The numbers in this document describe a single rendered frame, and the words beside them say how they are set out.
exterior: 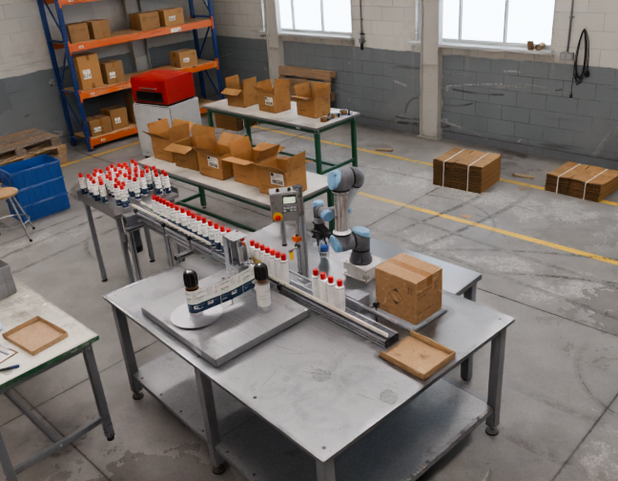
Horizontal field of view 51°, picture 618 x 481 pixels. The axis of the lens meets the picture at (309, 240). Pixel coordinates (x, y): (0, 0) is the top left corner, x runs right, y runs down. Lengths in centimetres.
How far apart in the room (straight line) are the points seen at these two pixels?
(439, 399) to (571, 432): 83
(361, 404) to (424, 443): 79
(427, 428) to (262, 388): 113
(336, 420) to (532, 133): 652
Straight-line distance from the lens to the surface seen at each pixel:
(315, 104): 804
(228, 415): 415
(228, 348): 355
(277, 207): 390
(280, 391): 329
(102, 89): 1068
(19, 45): 1101
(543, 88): 884
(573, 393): 472
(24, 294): 477
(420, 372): 331
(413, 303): 362
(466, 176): 772
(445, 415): 406
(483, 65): 918
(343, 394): 324
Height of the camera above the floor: 289
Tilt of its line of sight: 26 degrees down
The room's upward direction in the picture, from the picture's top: 4 degrees counter-clockwise
